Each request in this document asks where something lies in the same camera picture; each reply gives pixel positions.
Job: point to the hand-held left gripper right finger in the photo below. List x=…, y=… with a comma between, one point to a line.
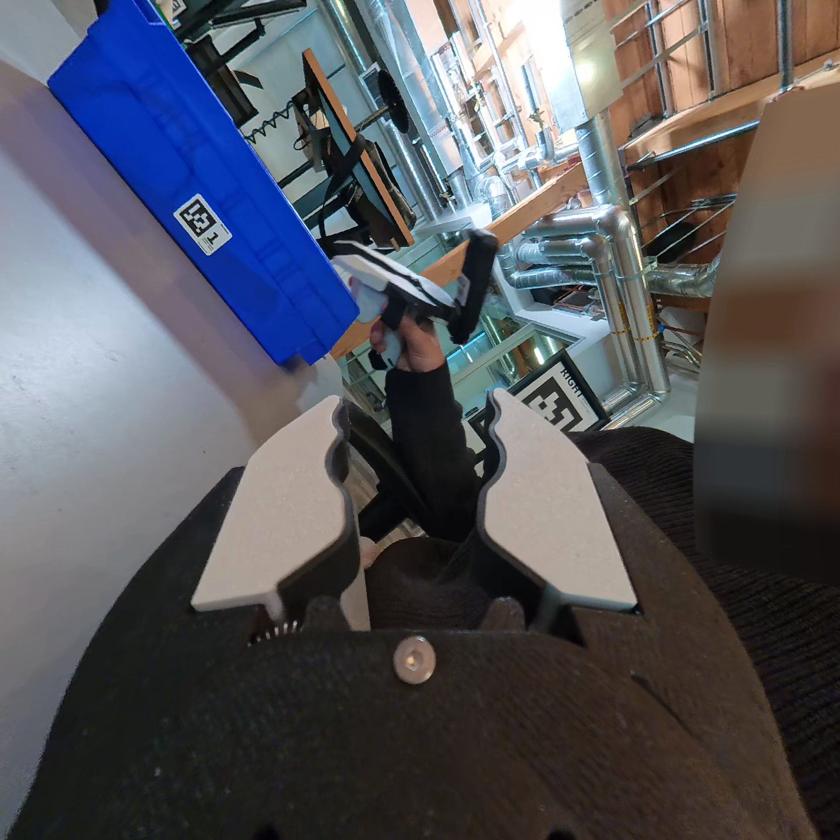
x=551, y=512

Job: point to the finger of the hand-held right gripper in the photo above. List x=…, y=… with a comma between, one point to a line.
x=394, y=270
x=394, y=295

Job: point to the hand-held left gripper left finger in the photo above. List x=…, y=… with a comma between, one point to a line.
x=275, y=518

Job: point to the blue bin with marker sticker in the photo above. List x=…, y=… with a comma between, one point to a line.
x=197, y=151

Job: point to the person's right forearm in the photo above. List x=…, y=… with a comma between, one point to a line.
x=426, y=446

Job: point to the person's right hand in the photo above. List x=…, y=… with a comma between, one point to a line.
x=420, y=348

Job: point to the wooden beam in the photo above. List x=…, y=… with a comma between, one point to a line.
x=525, y=210

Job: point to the person's black sweater torso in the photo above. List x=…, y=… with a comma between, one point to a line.
x=656, y=525

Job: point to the framed marker poster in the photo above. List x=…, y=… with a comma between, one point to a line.
x=558, y=403

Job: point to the tilted wooden standing desk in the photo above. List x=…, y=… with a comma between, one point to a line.
x=348, y=151

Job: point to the silver ventilation ducts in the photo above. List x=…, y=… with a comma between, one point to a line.
x=610, y=249

